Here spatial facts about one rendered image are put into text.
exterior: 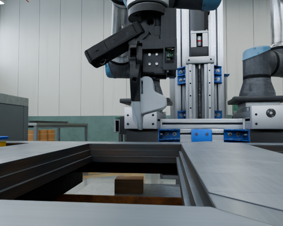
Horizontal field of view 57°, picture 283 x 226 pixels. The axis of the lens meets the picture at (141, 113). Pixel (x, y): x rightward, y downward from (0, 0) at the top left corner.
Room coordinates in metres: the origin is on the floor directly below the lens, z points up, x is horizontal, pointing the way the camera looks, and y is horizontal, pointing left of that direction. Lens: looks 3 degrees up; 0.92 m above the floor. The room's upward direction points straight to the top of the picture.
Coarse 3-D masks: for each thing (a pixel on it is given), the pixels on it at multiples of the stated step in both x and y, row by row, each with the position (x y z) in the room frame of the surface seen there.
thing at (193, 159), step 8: (192, 160) 0.40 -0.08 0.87; (200, 160) 0.40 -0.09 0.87; (208, 160) 0.40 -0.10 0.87; (216, 160) 0.40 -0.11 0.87; (224, 160) 0.40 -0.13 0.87; (232, 160) 0.40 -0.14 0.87; (240, 160) 0.40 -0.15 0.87; (248, 160) 0.40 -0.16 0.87; (256, 160) 0.40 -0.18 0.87; (264, 160) 0.40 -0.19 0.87; (272, 160) 0.40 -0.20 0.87; (280, 160) 0.40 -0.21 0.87
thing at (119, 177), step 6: (120, 180) 0.92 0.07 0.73; (126, 180) 0.92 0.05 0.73; (132, 180) 0.92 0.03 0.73; (138, 180) 0.92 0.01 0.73; (120, 186) 0.92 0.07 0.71; (126, 186) 0.92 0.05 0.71; (132, 186) 0.92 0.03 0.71; (138, 186) 0.92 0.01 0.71; (120, 192) 0.92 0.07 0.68; (126, 192) 0.92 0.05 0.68; (132, 192) 0.92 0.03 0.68; (138, 192) 0.92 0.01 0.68
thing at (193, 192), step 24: (96, 144) 0.76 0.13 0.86; (120, 144) 0.75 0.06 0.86; (144, 144) 0.74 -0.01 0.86; (168, 144) 0.74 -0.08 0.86; (0, 168) 0.37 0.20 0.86; (24, 168) 0.43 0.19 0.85; (48, 168) 0.50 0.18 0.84; (72, 168) 0.60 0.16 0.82; (192, 168) 0.36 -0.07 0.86; (0, 192) 0.35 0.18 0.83; (24, 192) 0.40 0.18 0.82; (192, 192) 0.28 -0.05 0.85; (264, 216) 0.16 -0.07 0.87
